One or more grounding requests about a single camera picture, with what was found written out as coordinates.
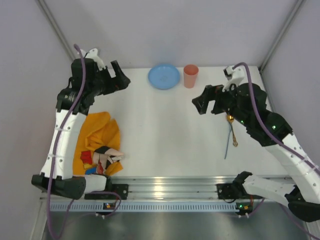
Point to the pink plastic cup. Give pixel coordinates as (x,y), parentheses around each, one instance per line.
(190,74)

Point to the blue plastic plate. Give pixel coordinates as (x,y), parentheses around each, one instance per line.
(164,76)

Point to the gold metal spoon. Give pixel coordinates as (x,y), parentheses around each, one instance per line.
(230,119)

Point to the white slotted cable duct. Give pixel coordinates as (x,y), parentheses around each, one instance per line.
(128,207)

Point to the aluminium mounting rail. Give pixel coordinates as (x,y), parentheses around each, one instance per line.
(142,188)

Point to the orange Mickey Mouse placemat cloth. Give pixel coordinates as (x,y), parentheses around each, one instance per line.
(98,146)

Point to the aluminium frame post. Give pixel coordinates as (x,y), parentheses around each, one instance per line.
(280,35)
(46,11)

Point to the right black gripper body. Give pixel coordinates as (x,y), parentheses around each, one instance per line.
(213,100)

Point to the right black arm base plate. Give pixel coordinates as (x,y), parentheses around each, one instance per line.
(230,192)

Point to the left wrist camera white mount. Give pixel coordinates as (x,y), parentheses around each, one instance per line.
(94,55)

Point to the right aluminium frame post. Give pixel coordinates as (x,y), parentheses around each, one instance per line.
(280,35)

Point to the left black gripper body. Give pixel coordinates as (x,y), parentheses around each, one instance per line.
(110,81)

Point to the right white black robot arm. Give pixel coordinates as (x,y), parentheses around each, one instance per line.
(302,197)

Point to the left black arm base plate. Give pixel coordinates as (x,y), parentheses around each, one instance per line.
(121,189)

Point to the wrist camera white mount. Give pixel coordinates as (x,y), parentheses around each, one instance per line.
(94,55)
(234,77)

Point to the left aluminium frame post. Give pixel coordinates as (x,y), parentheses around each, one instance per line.
(46,11)

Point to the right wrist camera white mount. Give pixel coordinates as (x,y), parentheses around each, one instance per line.
(234,77)

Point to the blue plastic fork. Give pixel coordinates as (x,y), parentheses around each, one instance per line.
(228,140)

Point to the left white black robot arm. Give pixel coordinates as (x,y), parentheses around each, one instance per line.
(73,103)

